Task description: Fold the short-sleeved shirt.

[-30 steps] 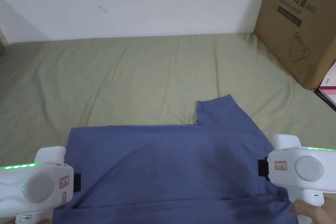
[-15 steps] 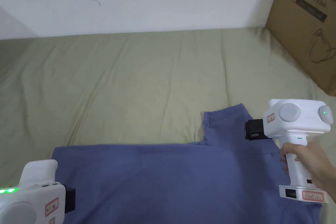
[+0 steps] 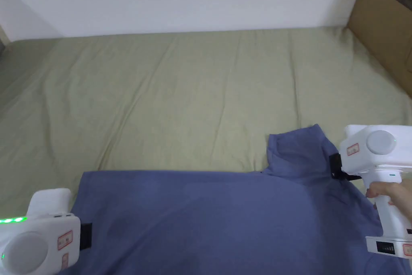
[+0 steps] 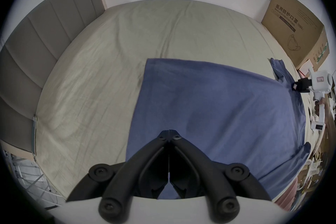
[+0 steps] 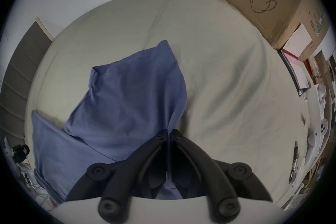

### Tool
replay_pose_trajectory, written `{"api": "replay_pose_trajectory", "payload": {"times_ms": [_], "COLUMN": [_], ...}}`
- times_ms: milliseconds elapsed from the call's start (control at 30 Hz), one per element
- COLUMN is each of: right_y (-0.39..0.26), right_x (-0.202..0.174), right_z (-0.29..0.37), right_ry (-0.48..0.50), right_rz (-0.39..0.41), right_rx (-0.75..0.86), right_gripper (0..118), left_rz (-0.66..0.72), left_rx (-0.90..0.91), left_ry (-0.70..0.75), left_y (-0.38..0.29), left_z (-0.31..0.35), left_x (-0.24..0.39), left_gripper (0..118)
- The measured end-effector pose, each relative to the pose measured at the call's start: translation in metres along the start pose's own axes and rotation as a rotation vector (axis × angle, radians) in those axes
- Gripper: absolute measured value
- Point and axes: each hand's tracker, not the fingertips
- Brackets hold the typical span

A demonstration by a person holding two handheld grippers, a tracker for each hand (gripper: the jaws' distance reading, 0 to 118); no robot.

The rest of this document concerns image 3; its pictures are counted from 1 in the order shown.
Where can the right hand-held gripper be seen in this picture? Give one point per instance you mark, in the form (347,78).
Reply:
(376,152)

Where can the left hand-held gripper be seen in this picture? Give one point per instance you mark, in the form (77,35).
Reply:
(38,242)

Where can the blue shirt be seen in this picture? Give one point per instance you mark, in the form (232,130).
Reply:
(225,220)

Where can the person's right hand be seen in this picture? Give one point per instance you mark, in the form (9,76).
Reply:
(397,194)

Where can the brown cardboard carton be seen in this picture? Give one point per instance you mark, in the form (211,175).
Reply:
(383,17)

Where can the bed with pale green sheet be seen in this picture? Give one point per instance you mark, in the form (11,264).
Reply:
(161,94)

